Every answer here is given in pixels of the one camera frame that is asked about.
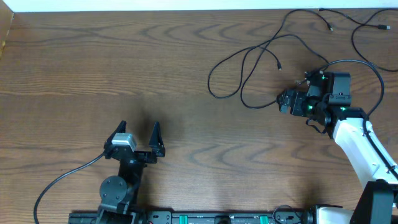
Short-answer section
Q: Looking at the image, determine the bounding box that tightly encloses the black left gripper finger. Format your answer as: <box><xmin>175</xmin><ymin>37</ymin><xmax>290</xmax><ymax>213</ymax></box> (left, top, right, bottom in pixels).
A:
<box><xmin>149</xmin><ymin>121</ymin><xmax>165</xmax><ymax>157</ymax></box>
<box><xmin>104</xmin><ymin>120</ymin><xmax>127</xmax><ymax>148</ymax></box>

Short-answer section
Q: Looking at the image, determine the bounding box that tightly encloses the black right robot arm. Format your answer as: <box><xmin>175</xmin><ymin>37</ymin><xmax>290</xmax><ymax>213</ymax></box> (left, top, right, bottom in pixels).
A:
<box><xmin>276</xmin><ymin>72</ymin><xmax>397</xmax><ymax>224</ymax></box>

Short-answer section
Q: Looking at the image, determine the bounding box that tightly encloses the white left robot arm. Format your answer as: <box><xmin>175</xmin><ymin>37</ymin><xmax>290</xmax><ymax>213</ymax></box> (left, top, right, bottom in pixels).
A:
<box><xmin>95</xmin><ymin>121</ymin><xmax>165</xmax><ymax>224</ymax></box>

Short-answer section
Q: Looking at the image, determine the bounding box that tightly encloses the black left camera cable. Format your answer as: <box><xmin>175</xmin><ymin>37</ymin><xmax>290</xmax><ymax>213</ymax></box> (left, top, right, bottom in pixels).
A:
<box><xmin>33</xmin><ymin>152</ymin><xmax>106</xmax><ymax>224</ymax></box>

